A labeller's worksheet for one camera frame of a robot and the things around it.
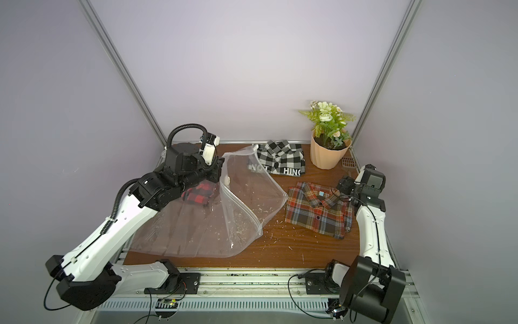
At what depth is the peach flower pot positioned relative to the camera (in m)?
0.97

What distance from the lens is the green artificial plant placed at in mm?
916

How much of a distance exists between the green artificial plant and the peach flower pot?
0.03 meters
